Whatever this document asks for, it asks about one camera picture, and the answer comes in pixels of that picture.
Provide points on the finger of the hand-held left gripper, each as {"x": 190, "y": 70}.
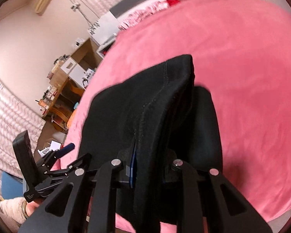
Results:
{"x": 66, "y": 148}
{"x": 80, "y": 161}

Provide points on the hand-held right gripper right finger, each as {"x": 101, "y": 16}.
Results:
{"x": 171, "y": 172}

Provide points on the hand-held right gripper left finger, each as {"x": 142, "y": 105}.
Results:
{"x": 133, "y": 171}

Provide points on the black pants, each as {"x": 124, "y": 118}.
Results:
{"x": 140, "y": 97}

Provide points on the person's left forearm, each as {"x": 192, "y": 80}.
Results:
{"x": 7, "y": 211}

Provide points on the person's left hand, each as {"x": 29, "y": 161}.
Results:
{"x": 34, "y": 208}

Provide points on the white paper packaging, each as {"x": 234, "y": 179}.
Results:
{"x": 54, "y": 146}

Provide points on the blue plastic item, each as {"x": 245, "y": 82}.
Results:
{"x": 12, "y": 184}

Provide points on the light blue packet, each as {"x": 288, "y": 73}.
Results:
{"x": 76, "y": 106}

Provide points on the wooden table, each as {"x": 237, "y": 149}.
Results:
{"x": 60, "y": 94}

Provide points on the white wooden cabinet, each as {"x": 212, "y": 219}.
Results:
{"x": 75, "y": 74}

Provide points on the printed white cardboard box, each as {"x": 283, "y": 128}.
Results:
{"x": 88, "y": 76}

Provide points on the grey bedside table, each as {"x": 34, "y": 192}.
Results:
{"x": 104, "y": 48}

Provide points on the pink fleece blanket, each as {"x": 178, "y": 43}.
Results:
{"x": 232, "y": 65}

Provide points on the white patterned box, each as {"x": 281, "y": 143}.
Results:
{"x": 104, "y": 26}

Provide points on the white floor lamp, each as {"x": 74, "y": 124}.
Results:
{"x": 75, "y": 6}

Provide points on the pink floral pillow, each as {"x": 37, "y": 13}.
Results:
{"x": 140, "y": 14}

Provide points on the grey headboard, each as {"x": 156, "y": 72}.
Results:
{"x": 135, "y": 4}

